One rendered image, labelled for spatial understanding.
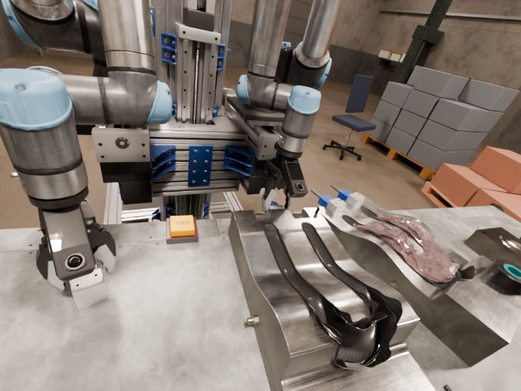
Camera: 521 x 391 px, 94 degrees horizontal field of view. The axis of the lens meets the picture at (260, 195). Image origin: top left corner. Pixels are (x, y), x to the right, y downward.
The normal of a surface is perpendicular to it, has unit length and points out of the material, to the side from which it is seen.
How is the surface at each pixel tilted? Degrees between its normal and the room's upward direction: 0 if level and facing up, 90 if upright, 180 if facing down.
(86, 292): 90
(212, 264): 0
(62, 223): 33
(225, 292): 0
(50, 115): 88
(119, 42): 73
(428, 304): 90
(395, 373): 0
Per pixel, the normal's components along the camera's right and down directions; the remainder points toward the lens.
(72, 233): 0.51, -0.39
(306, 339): 0.23, -0.73
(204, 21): 0.39, 0.59
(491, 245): -0.94, 0.01
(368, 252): -0.81, 0.18
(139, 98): 0.53, 0.28
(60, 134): 0.90, 0.37
